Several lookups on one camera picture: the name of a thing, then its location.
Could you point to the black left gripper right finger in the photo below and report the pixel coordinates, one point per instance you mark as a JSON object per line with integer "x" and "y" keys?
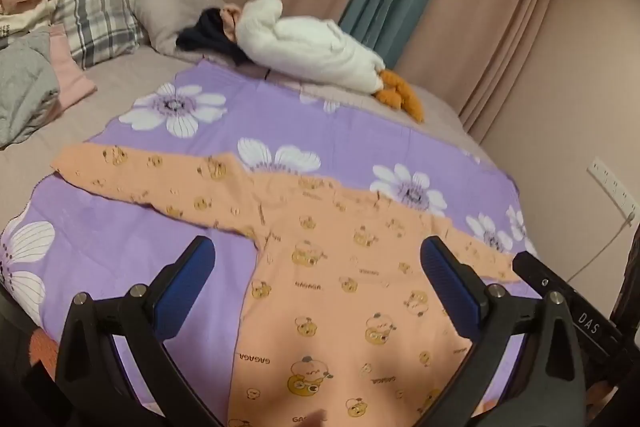
{"x": 546, "y": 386}

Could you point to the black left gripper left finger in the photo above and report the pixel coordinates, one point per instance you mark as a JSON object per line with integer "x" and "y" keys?
{"x": 89, "y": 370}

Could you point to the orange cartoon print baby garment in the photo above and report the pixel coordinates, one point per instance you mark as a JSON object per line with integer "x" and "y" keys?
{"x": 339, "y": 316}

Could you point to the dark navy clothing item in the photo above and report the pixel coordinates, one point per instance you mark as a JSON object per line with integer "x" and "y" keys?
{"x": 213, "y": 32}

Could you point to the purple floral bed sheet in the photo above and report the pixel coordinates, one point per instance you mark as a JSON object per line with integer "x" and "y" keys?
{"x": 68, "y": 240}

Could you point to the grey folded garment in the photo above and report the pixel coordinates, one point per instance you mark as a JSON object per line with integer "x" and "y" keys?
{"x": 29, "y": 87}

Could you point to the pink folded garment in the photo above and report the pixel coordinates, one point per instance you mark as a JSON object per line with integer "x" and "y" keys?
{"x": 73, "y": 84}

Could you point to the grey plaid pillow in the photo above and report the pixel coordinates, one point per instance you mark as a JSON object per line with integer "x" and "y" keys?
{"x": 99, "y": 30}

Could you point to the beige grey pillow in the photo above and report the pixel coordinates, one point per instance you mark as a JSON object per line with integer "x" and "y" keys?
{"x": 162, "y": 21}

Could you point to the white goose plush toy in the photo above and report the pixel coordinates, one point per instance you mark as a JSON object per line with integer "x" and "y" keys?
{"x": 314, "y": 50}

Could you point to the white wall power strip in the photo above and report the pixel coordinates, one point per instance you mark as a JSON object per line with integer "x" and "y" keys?
{"x": 614, "y": 188}

